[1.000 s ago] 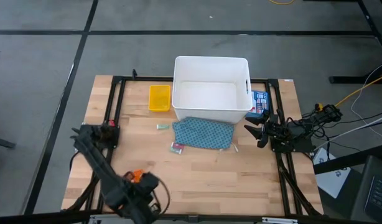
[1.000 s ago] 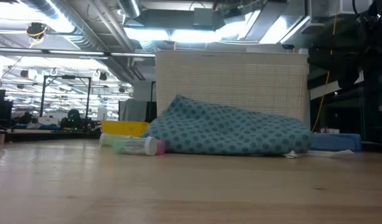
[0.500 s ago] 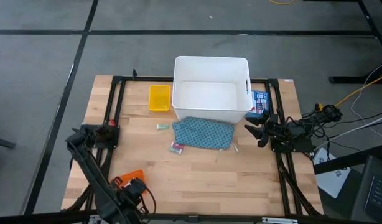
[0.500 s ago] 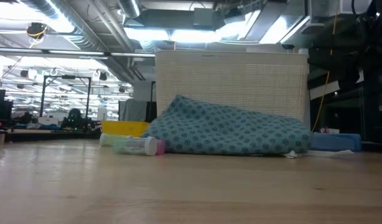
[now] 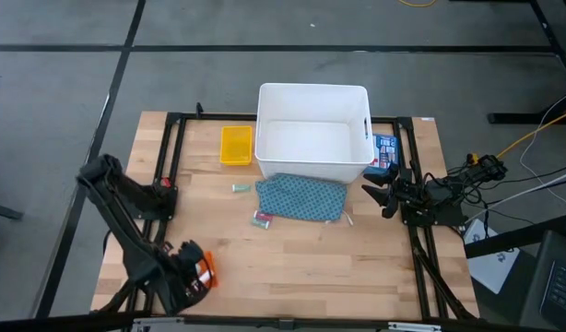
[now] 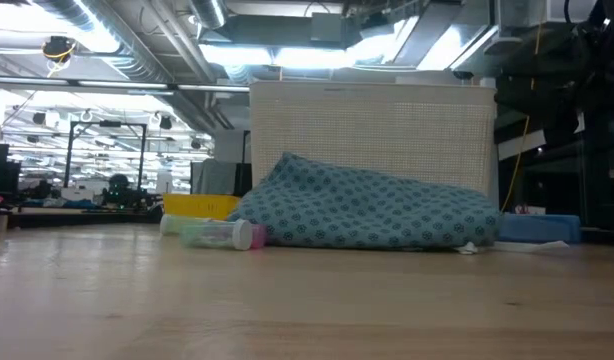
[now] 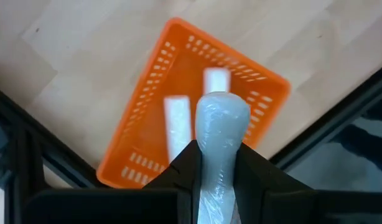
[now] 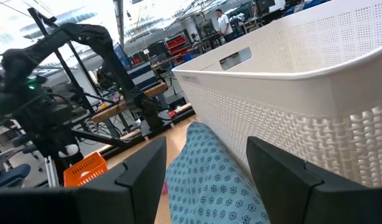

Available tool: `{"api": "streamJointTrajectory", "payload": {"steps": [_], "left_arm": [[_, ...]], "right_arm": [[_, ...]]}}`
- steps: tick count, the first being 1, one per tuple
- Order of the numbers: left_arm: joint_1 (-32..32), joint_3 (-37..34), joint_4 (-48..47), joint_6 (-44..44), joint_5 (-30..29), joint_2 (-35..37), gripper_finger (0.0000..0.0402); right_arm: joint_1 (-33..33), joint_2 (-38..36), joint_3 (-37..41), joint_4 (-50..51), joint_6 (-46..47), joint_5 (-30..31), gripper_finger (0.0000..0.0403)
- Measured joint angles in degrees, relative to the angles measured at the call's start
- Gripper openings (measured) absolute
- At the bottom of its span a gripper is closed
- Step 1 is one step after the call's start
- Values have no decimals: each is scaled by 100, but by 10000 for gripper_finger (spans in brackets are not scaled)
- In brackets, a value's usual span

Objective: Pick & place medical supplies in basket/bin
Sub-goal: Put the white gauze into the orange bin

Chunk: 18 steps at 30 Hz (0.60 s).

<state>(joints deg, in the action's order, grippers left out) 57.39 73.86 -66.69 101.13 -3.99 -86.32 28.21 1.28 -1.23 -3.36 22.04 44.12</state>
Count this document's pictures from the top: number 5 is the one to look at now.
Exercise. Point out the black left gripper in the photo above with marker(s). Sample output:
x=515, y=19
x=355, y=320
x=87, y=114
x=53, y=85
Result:
x=187, y=272

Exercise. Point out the black laptop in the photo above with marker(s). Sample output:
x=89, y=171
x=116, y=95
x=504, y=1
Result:
x=555, y=286

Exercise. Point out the blue patterned cloth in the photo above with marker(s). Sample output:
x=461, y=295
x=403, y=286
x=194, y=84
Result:
x=301, y=198

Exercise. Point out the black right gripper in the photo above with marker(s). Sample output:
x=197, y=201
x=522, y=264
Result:
x=409, y=196

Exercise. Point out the large white plastic bin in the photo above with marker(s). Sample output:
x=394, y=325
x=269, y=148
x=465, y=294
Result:
x=310, y=138

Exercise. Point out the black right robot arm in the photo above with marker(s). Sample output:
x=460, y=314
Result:
x=442, y=196

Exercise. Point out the black aluminium table frame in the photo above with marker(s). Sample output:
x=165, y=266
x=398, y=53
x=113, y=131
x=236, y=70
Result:
x=209, y=116

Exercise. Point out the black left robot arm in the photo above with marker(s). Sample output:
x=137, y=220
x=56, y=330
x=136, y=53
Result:
x=126, y=230

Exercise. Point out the black floor stand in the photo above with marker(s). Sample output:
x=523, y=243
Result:
x=518, y=117

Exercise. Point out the white box with logo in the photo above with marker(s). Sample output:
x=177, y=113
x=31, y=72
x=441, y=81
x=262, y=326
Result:
x=490, y=260

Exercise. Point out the blue medical supply box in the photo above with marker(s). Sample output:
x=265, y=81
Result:
x=385, y=150

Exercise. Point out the small orange plastic basket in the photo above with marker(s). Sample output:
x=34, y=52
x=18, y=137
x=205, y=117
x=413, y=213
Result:
x=211, y=267

